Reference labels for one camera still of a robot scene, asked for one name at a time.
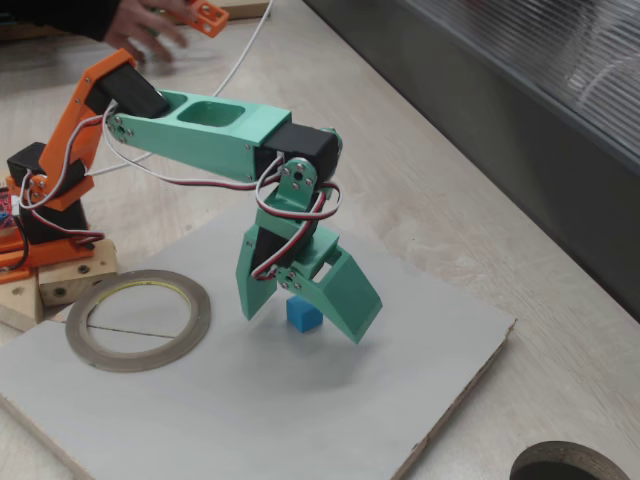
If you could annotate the forearm in black sleeve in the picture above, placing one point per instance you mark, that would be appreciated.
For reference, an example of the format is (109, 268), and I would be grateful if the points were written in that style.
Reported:
(50, 15)

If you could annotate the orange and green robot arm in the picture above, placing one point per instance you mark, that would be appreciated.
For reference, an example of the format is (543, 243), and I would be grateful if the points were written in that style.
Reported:
(215, 145)

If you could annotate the green gripper black servo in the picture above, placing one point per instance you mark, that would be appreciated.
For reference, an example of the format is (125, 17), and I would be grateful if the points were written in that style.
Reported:
(334, 274)

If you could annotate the grey-faced chipboard panel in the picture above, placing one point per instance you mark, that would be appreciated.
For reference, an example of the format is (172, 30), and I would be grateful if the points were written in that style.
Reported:
(300, 400)

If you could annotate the plain wooden block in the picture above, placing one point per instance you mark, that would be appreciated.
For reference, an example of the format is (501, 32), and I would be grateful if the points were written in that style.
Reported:
(20, 310)

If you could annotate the wooden plank with holes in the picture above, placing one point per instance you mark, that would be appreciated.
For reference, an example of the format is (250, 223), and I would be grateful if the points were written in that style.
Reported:
(70, 282)

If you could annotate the grey ribbed partition panel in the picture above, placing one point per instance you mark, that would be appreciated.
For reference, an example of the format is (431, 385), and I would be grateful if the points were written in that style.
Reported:
(500, 125)

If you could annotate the blue cube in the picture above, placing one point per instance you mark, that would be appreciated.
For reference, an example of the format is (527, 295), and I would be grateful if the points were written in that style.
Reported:
(300, 317)

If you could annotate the person's hand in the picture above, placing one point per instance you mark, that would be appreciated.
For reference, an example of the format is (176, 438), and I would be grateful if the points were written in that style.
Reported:
(145, 25)

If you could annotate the orange leader arm part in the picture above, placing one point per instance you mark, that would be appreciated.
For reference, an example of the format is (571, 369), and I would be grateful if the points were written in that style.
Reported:
(196, 6)

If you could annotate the red circuit board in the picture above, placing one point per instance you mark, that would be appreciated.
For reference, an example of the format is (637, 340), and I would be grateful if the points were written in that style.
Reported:
(7, 207)

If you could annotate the wooden plank without holes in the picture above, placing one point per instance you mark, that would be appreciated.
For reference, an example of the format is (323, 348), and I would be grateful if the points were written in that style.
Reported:
(247, 10)

